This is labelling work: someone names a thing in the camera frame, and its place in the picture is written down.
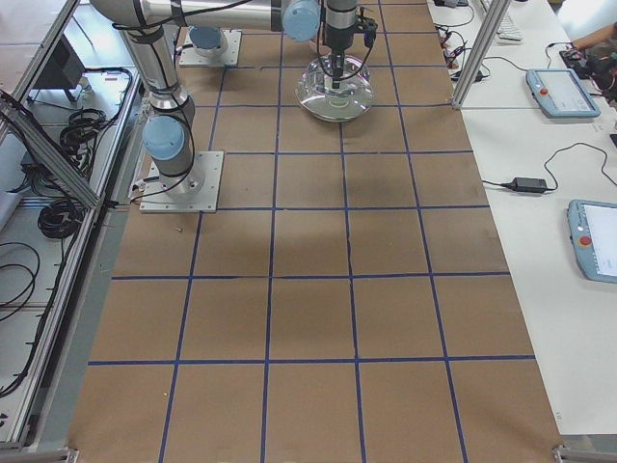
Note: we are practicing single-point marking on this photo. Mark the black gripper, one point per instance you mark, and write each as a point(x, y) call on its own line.
point(337, 39)

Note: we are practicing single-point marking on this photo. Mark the glass pot lid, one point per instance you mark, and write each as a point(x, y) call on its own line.
point(351, 98)

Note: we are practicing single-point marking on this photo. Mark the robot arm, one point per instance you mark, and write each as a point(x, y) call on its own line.
point(208, 42)
point(141, 25)

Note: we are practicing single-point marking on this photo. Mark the blue teach pendant far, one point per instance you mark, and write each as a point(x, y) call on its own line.
point(560, 94)

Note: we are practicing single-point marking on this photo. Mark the blue teach pendant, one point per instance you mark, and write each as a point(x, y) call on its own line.
point(593, 234)
point(560, 94)

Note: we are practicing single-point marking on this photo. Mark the blue teach pendant near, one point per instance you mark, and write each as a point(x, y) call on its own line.
point(593, 234)

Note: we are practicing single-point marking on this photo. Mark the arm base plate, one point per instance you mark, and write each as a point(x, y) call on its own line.
point(198, 192)
point(189, 57)

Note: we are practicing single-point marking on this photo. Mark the aluminium frame post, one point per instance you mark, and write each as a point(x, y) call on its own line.
point(481, 45)

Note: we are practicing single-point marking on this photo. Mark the black power brick with cable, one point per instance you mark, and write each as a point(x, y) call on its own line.
point(539, 186)

